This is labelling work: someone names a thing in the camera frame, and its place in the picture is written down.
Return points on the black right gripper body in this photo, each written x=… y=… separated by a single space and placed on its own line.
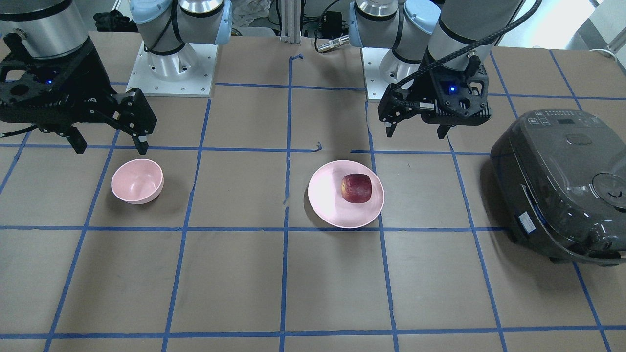
x=84 y=79

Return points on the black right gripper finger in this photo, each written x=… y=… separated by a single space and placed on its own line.
x=75 y=139
x=142 y=145

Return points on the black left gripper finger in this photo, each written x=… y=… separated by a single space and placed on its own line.
x=390 y=128
x=442 y=131

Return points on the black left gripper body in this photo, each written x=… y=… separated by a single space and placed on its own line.
x=424 y=84

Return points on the red apple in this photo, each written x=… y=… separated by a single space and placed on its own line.
x=356 y=188

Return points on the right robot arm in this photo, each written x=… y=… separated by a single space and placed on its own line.
x=53 y=28

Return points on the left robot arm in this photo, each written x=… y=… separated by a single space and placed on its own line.
x=447 y=42

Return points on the pink bowl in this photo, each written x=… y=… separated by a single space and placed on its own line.
x=138 y=181

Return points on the pink plate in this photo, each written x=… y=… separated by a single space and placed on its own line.
x=324 y=194

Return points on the dark grey rice cooker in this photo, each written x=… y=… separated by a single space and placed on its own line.
x=562 y=176

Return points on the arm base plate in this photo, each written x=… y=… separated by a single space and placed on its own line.
x=188 y=73
x=381 y=67

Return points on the aluminium frame post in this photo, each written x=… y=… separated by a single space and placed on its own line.
x=290 y=21

